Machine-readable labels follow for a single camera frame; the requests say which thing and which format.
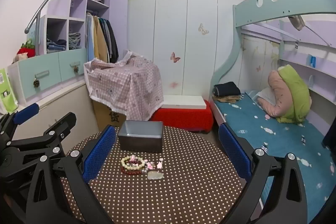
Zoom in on teal bunk bed frame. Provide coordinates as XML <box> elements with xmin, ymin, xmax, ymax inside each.
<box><xmin>209</xmin><ymin>0</ymin><xmax>336</xmax><ymax>224</ymax></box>

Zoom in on white pillow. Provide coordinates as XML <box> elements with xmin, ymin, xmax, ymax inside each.
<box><xmin>256</xmin><ymin>87</ymin><xmax>276</xmax><ymax>106</ymax></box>

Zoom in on white cabinet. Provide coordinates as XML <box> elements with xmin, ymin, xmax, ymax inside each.
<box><xmin>12</xmin><ymin>81</ymin><xmax>99</xmax><ymax>146</ymax></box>

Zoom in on light blue hanging garment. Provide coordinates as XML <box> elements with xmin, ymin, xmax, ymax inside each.
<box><xmin>85</xmin><ymin>15</ymin><xmax>95</xmax><ymax>62</ymax></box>

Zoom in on grey metal box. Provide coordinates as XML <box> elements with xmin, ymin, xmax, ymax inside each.
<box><xmin>118</xmin><ymin>120</ymin><xmax>164</xmax><ymax>153</ymax></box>

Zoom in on red bench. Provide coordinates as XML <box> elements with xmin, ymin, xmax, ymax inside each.
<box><xmin>151</xmin><ymin>99</ymin><xmax>214</xmax><ymax>134</ymax></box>

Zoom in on blue printed bedsheet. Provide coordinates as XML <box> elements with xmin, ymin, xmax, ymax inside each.
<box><xmin>214</xmin><ymin>93</ymin><xmax>334</xmax><ymax>224</ymax></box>

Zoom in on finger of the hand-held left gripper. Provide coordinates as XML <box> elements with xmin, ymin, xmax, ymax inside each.
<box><xmin>0</xmin><ymin>103</ymin><xmax>40</xmax><ymax>146</ymax></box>
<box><xmin>21</xmin><ymin>112</ymin><xmax>77</xmax><ymax>161</ymax></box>

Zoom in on folded jeans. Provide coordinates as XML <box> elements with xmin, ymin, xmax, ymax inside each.
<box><xmin>69</xmin><ymin>33</ymin><xmax>81</xmax><ymax>50</ymax></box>
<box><xmin>47</xmin><ymin>39</ymin><xmax>67</xmax><ymax>53</ymax></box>

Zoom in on white board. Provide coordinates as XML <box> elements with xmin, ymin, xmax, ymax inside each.
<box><xmin>160</xmin><ymin>95</ymin><xmax>206</xmax><ymax>109</ymax></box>

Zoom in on cream bead bracelet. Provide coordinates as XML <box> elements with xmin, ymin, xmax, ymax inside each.
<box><xmin>121</xmin><ymin>156</ymin><xmax>145</xmax><ymax>171</ymax></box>

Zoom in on pink checked cloth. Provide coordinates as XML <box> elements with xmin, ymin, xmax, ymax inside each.
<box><xmin>84</xmin><ymin>49</ymin><xmax>164</xmax><ymax>121</ymax></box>

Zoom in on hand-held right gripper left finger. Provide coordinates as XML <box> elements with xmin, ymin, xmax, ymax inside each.
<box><xmin>26</xmin><ymin>124</ymin><xmax>116</xmax><ymax>224</ymax></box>

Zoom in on green bag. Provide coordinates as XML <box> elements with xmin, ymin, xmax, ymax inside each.
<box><xmin>0</xmin><ymin>68</ymin><xmax>19</xmax><ymax>113</ymax></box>

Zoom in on pale jade pendant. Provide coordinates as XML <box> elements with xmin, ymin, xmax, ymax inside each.
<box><xmin>147</xmin><ymin>172</ymin><xmax>164</xmax><ymax>181</ymax></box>

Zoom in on tan cloth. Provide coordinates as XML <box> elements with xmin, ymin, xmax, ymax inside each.
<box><xmin>213</xmin><ymin>94</ymin><xmax>242</xmax><ymax>104</ymax></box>

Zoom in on green pillow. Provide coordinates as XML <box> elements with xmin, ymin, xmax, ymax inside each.
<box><xmin>276</xmin><ymin>64</ymin><xmax>310</xmax><ymax>123</ymax></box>

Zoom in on red strawberry plush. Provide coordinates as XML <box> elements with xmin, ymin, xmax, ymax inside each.
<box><xmin>16</xmin><ymin>39</ymin><xmax>36</xmax><ymax>60</ymax></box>

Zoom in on white wardrobe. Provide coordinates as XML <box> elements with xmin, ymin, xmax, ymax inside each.
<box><xmin>127</xmin><ymin>0</ymin><xmax>246</xmax><ymax>98</ymax></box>

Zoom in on cardboard box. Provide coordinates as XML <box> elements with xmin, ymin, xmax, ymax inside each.
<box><xmin>92</xmin><ymin>101</ymin><xmax>126</xmax><ymax>132</ymax></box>

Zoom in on folded dark clothes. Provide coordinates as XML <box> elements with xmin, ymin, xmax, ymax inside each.
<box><xmin>213</xmin><ymin>81</ymin><xmax>241</xmax><ymax>97</ymax></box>

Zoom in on dark hanging jackets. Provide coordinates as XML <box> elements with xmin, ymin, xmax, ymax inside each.
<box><xmin>101</xmin><ymin>18</ymin><xmax>119</xmax><ymax>63</ymax></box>

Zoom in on tan hanging garment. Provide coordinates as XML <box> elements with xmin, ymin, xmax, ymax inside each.
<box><xmin>93</xmin><ymin>16</ymin><xmax>109</xmax><ymax>63</ymax></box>

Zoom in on dark red bead bracelet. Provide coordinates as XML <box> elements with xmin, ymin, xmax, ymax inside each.
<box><xmin>121</xmin><ymin>167</ymin><xmax>144</xmax><ymax>175</ymax></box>

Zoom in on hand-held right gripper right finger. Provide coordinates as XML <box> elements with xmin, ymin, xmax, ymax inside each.
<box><xmin>218</xmin><ymin>123</ymin><xmax>308</xmax><ymax>224</ymax></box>

